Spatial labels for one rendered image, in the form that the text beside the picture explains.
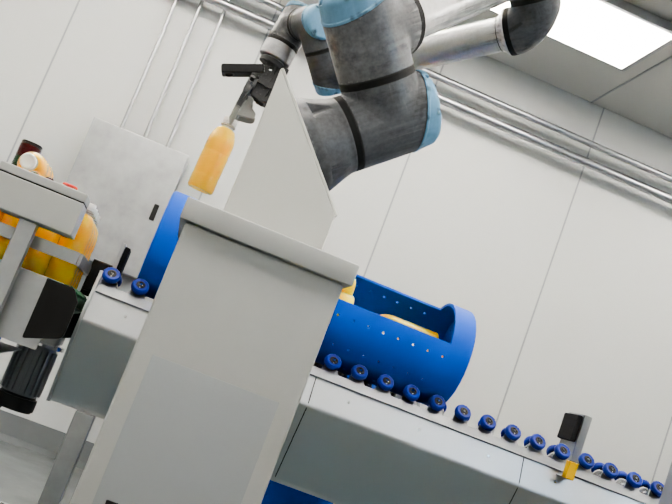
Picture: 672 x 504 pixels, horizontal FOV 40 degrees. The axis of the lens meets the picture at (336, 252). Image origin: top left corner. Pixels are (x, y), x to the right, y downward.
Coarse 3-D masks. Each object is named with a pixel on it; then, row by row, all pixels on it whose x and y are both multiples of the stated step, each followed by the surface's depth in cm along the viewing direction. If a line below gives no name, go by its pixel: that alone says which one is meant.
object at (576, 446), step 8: (568, 416) 265; (576, 416) 260; (584, 416) 260; (568, 424) 263; (576, 424) 259; (584, 424) 259; (560, 432) 266; (568, 432) 261; (576, 432) 259; (584, 432) 259; (560, 440) 267; (568, 440) 262; (576, 440) 259; (584, 440) 259; (576, 448) 258; (576, 456) 258
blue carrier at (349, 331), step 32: (160, 224) 232; (160, 256) 231; (384, 288) 262; (352, 320) 267; (384, 320) 241; (416, 320) 268; (448, 320) 267; (320, 352) 243; (352, 352) 241; (384, 352) 241; (416, 352) 242; (448, 352) 243; (416, 384) 246; (448, 384) 245
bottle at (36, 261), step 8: (40, 232) 223; (48, 232) 224; (48, 240) 224; (56, 240) 226; (32, 248) 223; (32, 256) 222; (40, 256) 223; (48, 256) 225; (24, 264) 222; (32, 264) 222; (40, 264) 223; (48, 264) 226; (40, 272) 224
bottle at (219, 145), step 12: (216, 132) 247; (228, 132) 247; (216, 144) 246; (228, 144) 247; (204, 156) 246; (216, 156) 245; (228, 156) 248; (204, 168) 245; (216, 168) 246; (192, 180) 245; (204, 180) 244; (216, 180) 247; (204, 192) 249
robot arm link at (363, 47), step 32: (320, 0) 175; (352, 0) 169; (384, 0) 171; (416, 0) 178; (448, 0) 187; (480, 0) 196; (512, 0) 218; (352, 32) 171; (384, 32) 171; (416, 32) 178; (352, 64) 173; (384, 64) 173
